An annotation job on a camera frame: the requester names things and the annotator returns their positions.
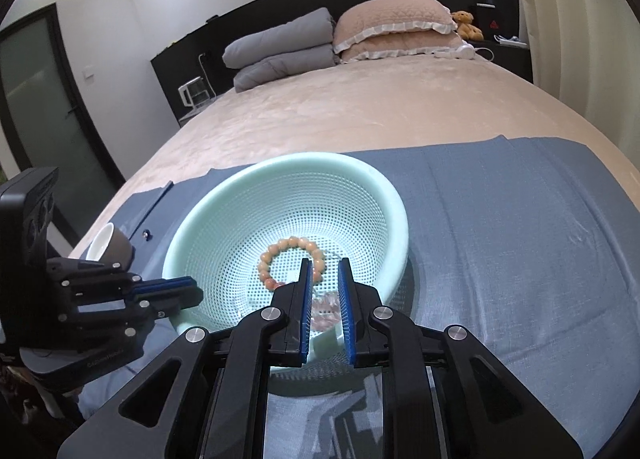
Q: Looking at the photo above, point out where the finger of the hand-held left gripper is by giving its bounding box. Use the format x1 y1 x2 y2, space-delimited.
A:
69 286 204 341
46 259 197 299

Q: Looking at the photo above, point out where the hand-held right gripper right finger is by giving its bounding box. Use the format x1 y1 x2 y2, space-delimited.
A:
337 258 584 459

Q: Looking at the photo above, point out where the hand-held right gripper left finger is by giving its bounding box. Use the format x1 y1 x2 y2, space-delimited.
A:
56 258 314 459

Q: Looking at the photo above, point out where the pink crystal bead bracelet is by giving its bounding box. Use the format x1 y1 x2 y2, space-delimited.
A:
312 289 344 336

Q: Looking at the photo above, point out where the orange bead bracelet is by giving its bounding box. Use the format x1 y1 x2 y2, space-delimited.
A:
257 235 329 289

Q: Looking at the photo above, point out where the mint green plastic colander basket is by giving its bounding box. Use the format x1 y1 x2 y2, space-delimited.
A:
162 152 411 361

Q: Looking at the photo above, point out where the brown cup with white inside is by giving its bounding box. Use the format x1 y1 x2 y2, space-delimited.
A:
86 222 135 273

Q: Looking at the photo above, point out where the dark framed glass door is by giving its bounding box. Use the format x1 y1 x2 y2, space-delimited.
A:
0 2 126 191

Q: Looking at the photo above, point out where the blue cloth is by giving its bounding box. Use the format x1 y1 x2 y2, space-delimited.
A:
76 136 640 459

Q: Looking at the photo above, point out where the clear water kettle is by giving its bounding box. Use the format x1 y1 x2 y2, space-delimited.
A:
178 78 211 110

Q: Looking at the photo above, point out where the beige bed blanket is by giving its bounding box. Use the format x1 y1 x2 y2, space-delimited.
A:
66 46 640 261

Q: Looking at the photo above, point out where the black headboard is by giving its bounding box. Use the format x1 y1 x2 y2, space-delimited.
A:
150 0 519 128

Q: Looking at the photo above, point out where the folded grey quilt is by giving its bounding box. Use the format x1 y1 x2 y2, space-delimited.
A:
221 6 342 94

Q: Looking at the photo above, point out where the pink pillow with white frill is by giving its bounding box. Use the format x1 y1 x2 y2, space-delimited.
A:
332 0 459 54
340 31 472 63

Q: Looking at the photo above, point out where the white hand-held device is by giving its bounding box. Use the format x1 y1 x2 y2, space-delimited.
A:
433 41 496 62

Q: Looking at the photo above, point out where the black nightstand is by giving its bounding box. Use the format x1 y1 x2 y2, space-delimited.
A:
492 37 534 85

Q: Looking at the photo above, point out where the brown teddy bear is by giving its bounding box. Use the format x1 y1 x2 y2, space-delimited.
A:
451 10 485 42

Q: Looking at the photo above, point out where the black box with red triangle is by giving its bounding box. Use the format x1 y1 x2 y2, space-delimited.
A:
467 2 519 40

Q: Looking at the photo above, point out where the cream curtain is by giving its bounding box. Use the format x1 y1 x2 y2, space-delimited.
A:
509 0 640 166

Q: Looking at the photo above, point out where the white charger cable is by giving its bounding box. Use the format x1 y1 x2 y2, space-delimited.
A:
198 52 214 101

